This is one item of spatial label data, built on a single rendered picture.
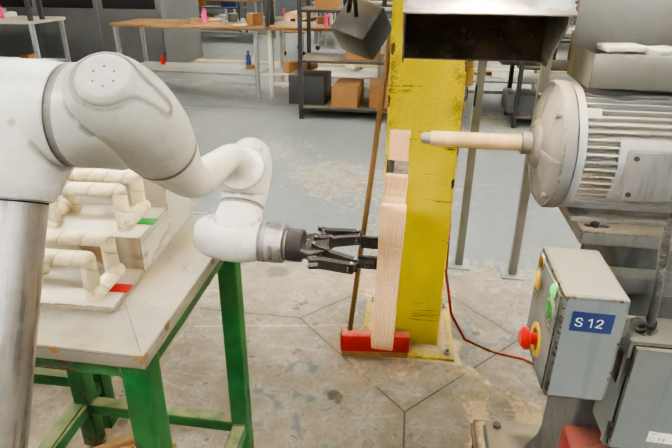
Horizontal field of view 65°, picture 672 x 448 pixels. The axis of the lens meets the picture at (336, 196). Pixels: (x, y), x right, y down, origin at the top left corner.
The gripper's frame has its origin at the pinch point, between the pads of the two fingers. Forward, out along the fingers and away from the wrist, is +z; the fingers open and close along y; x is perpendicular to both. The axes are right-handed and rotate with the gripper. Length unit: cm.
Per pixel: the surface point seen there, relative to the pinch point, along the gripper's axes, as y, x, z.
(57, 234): 11, 4, -68
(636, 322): 12, -1, 50
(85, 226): 2, 1, -67
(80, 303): 20, -5, -59
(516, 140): -6.9, 25.6, 25.8
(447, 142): -6.5, 24.3, 12.3
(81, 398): -11, -79, -96
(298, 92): -472, -127, -120
